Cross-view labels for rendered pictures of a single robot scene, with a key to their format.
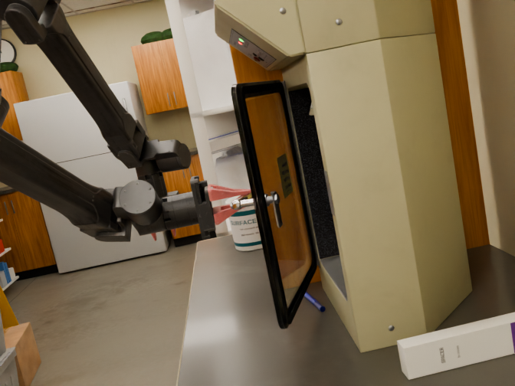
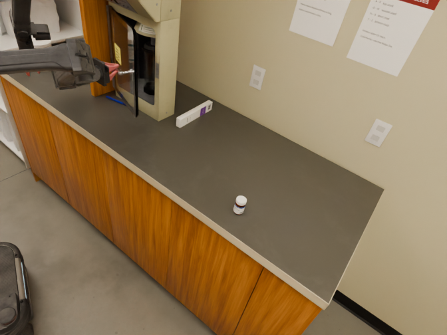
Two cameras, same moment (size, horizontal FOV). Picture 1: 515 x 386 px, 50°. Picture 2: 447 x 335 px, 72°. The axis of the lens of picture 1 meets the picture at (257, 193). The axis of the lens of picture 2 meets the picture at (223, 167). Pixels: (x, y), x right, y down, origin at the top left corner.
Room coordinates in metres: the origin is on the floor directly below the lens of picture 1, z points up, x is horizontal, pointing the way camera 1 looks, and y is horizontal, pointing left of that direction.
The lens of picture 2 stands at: (-0.14, 0.78, 1.81)
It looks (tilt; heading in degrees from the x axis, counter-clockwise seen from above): 41 degrees down; 301
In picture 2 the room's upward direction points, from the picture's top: 12 degrees clockwise
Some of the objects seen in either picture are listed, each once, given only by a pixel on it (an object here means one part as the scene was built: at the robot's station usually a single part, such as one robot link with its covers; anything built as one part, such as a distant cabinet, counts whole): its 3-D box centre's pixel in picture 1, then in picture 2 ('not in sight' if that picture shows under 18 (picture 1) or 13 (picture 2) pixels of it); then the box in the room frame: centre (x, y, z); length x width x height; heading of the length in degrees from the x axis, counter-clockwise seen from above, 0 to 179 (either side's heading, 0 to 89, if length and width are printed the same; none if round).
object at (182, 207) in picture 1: (185, 209); (94, 73); (0.94, 0.13, 1.20); 0.07 x 0.07 x 0.10; 3
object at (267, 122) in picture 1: (280, 192); (122, 63); (0.99, -0.04, 1.19); 0.30 x 0.01 x 0.40; 162
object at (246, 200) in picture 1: (252, 198); (122, 68); (0.93, 0.01, 1.20); 0.10 x 0.05 x 0.03; 162
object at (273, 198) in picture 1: (274, 210); not in sight; (0.88, -0.02, 1.18); 0.02 x 0.02 x 0.06; 72
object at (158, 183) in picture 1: (153, 189); (26, 48); (1.27, 0.23, 1.21); 0.10 x 0.07 x 0.07; 92
